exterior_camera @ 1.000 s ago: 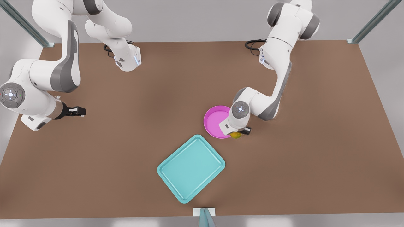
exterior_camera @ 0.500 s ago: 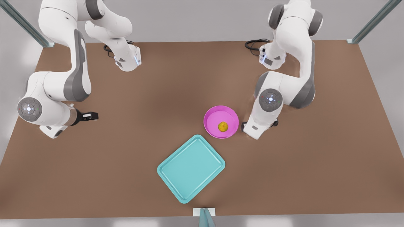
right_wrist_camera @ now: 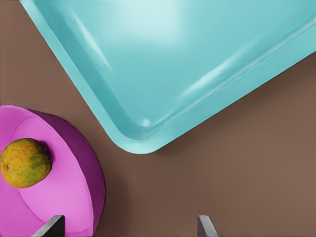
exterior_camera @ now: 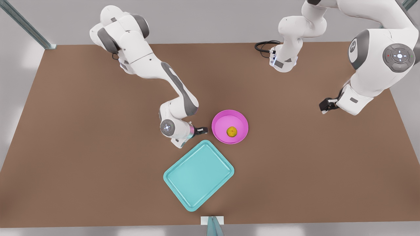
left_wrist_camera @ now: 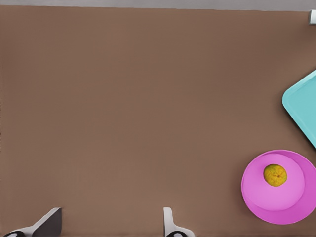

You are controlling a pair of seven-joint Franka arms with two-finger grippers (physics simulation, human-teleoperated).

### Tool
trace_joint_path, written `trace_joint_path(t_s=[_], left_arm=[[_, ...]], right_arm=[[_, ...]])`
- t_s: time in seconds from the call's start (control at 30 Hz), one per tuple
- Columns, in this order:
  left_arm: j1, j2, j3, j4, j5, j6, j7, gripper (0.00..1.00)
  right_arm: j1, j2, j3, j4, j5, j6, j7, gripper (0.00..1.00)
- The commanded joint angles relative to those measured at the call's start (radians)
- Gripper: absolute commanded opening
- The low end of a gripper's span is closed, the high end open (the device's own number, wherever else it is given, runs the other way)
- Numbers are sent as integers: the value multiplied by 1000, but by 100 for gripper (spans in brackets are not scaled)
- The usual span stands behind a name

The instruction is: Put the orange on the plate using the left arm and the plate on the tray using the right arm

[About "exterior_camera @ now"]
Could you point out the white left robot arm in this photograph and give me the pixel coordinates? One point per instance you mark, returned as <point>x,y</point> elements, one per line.
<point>377,65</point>

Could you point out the teal rectangular tray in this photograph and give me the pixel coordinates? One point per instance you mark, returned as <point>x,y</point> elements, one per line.
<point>199,175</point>

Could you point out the pink round plate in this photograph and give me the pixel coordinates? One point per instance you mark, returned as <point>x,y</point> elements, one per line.
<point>230,126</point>

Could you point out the silver frame post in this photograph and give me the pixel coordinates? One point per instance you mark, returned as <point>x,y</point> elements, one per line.
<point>28,26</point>
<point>410,4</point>
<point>214,226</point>

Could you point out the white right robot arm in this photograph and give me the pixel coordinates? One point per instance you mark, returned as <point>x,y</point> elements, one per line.
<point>141,59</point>

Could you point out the orange fruit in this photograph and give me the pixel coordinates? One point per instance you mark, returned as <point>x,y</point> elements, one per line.
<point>232,131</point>

